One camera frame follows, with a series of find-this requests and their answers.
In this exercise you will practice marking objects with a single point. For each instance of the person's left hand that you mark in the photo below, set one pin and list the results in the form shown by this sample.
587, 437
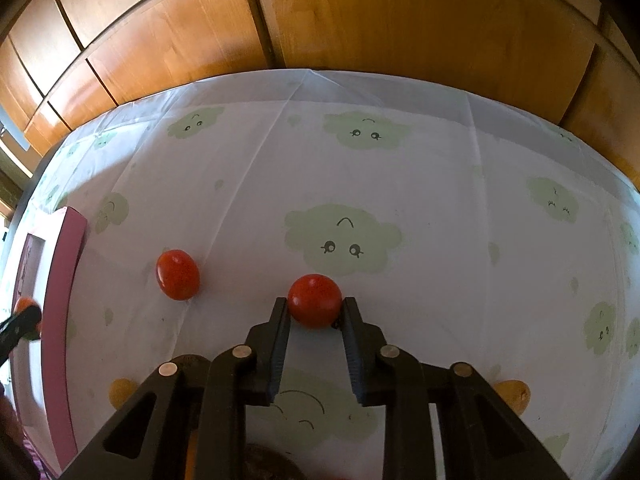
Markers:
16, 462

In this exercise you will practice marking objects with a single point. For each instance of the wooden wardrobe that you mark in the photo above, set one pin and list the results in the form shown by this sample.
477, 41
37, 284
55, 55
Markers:
64, 62

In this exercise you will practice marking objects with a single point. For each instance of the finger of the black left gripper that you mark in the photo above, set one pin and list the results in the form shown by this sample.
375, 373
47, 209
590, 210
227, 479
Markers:
9, 337

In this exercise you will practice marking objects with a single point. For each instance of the medium orange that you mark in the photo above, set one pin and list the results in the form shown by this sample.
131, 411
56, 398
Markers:
191, 455

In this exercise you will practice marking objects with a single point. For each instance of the red tomato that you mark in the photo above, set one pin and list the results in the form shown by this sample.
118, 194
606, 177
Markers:
314, 301
177, 275

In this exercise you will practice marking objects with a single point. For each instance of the small yellow fruit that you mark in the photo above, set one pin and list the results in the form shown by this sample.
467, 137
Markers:
515, 393

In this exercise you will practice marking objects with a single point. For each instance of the pink white shallow box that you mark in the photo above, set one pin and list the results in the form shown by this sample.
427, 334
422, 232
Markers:
41, 265

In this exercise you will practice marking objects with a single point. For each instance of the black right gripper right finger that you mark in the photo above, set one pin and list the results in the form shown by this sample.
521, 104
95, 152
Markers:
427, 406

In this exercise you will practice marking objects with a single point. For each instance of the large orange with leaf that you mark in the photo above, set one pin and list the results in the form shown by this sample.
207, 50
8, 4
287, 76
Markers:
29, 317

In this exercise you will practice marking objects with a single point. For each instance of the dark brown kiwi fruit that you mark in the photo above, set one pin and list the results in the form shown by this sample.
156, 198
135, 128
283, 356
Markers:
265, 464

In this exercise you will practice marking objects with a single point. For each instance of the small orange tangerine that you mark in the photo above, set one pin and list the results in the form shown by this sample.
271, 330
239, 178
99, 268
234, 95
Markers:
120, 391

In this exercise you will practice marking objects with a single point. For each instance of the white cloud-print tablecloth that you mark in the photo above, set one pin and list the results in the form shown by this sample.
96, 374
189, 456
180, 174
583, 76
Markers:
466, 229

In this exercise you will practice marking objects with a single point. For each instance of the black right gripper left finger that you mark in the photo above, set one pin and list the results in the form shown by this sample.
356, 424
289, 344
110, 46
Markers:
148, 436

